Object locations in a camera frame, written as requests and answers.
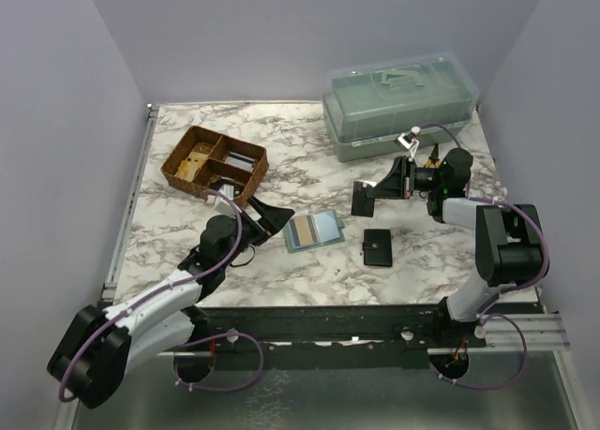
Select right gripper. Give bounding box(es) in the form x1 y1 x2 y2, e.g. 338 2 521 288
367 156 445 201

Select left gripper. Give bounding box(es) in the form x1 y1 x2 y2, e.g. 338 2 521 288
221 197 294 270

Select dark card pocket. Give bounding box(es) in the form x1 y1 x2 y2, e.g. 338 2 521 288
351 180 375 217

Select green card holder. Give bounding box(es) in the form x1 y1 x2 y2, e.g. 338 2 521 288
282 210 345 253

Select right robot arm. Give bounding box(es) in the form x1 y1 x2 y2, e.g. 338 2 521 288
351 148 549 348

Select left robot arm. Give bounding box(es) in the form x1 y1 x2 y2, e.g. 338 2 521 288
47 198 294 409

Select tan card in holder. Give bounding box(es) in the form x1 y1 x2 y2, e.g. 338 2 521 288
294 215 318 246

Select black card holder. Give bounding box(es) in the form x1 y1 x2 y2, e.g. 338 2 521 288
362 229 393 268

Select translucent green storage box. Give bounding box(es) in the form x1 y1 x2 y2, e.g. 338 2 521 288
322 53 479 162

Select woven brown basket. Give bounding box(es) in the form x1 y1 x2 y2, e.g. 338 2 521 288
160 126 269 208

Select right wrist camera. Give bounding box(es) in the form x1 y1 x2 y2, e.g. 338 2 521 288
396 126 422 159

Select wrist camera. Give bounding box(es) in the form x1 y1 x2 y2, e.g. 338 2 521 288
396 126 422 159
214 184 235 216

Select yellow handled pliers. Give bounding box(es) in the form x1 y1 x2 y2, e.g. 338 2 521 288
425 143 441 169

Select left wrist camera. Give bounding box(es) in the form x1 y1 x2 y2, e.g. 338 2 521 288
214 184 235 216

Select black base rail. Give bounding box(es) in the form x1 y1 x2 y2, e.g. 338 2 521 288
169 304 520 381

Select aluminium frame rail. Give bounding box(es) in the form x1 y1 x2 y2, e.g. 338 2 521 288
100 104 160 303

